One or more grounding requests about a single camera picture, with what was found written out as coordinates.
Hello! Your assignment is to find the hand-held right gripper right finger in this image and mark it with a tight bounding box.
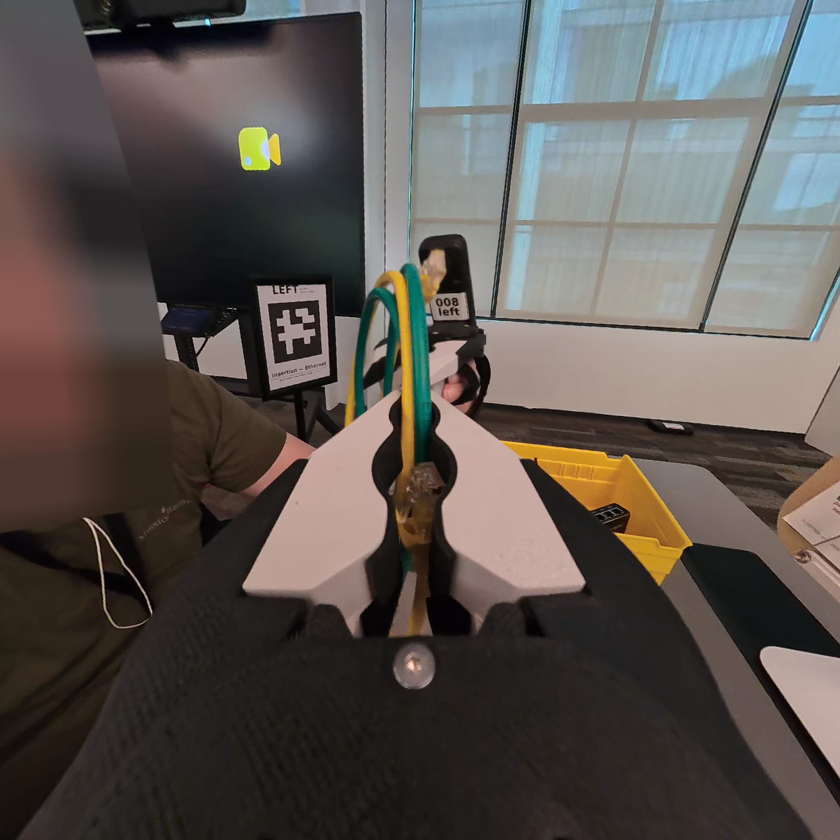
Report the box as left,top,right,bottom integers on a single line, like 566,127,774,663
427,394,587,637

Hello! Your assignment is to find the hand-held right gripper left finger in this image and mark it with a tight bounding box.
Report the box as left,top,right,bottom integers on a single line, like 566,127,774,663
243,388,404,637

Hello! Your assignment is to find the yellow ethernet cable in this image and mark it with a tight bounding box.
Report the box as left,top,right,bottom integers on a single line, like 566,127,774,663
344,251,450,639

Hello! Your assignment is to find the green ethernet cable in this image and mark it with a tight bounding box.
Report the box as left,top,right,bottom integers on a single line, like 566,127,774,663
353,262,437,592

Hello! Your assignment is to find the black ethernet switch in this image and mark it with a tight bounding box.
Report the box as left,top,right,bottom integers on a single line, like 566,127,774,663
588,502,631,536

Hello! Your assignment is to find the yellow plastic bin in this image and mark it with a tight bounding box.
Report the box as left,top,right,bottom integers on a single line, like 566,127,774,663
502,441,693,586

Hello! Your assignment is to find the person's left forearm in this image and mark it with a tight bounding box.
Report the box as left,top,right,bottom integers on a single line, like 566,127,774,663
238,430,317,497

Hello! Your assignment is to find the person's left hand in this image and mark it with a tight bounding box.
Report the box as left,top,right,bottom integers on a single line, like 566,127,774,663
441,364,479,416

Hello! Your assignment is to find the framed marker sign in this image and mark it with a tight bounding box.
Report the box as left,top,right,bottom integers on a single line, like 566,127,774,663
246,274,343,447

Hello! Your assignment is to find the large window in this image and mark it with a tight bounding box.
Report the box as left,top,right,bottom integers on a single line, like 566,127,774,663
410,0,840,341

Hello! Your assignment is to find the black equipment stand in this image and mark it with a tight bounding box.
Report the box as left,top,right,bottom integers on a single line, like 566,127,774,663
161,303,240,378

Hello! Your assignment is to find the dark desk mat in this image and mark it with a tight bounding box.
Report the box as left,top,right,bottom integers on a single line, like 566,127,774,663
681,543,840,785

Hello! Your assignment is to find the tan backing board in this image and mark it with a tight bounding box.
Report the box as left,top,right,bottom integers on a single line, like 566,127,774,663
777,453,840,546

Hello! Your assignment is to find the printed instruction sheet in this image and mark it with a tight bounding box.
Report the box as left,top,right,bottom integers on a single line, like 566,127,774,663
784,482,840,572

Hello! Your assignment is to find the white cord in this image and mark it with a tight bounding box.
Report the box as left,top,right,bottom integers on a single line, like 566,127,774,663
82,517,155,631

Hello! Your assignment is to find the black wall screen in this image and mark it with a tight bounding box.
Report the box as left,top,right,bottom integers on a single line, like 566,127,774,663
85,10,366,309

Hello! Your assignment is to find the black camera bar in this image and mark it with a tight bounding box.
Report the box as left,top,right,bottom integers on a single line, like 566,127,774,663
98,0,247,30

